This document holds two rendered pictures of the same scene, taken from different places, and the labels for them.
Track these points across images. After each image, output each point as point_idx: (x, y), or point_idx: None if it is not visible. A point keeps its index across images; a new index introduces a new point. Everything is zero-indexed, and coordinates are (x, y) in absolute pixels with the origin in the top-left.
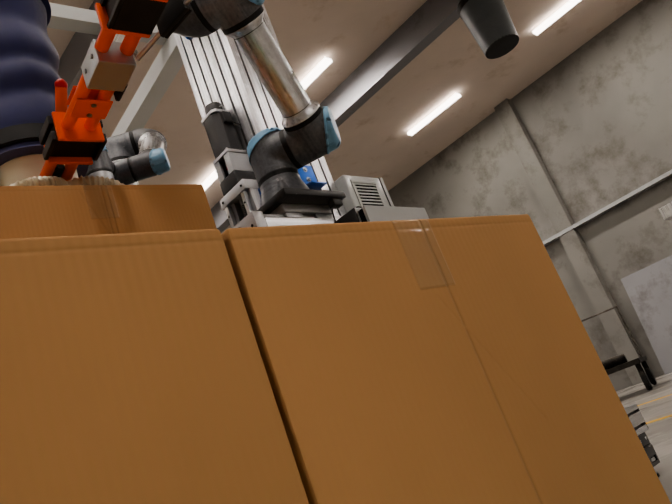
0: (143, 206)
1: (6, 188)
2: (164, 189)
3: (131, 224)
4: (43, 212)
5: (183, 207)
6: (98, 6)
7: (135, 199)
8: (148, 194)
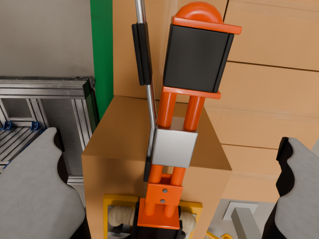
0: (135, 149)
1: (214, 167)
2: (114, 155)
3: (146, 142)
4: (194, 154)
5: (107, 144)
6: (218, 91)
7: (138, 152)
8: (127, 153)
